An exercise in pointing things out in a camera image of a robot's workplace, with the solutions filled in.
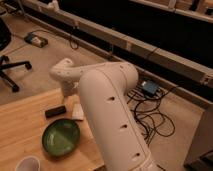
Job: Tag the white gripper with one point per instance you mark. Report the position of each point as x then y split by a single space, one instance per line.
70 101

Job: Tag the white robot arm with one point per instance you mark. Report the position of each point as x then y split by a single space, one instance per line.
101 89

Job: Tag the white sponge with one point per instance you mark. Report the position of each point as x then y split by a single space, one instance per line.
78 113

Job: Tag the green bowl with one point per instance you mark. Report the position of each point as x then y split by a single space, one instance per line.
61 137

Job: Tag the power strip on floor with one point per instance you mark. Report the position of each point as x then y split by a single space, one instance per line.
35 40

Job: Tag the blue power adapter box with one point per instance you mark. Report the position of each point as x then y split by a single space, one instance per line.
149 88

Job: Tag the black office chair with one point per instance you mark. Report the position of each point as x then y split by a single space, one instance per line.
5 39

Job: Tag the dark cabinet at right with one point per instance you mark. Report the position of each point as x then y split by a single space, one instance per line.
200 154

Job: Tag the long metal rail frame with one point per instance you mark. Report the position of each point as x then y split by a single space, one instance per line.
180 65

